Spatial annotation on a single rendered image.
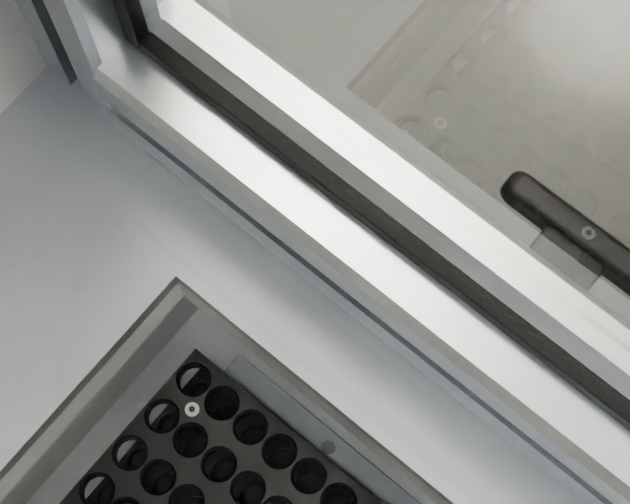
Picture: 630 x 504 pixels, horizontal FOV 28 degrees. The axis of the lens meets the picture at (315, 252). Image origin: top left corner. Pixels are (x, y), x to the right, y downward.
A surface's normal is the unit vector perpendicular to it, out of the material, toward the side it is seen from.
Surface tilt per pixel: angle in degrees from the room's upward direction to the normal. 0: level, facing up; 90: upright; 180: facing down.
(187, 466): 0
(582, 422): 0
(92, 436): 0
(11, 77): 90
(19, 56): 90
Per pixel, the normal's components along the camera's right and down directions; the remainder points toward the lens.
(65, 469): -0.01, -0.30
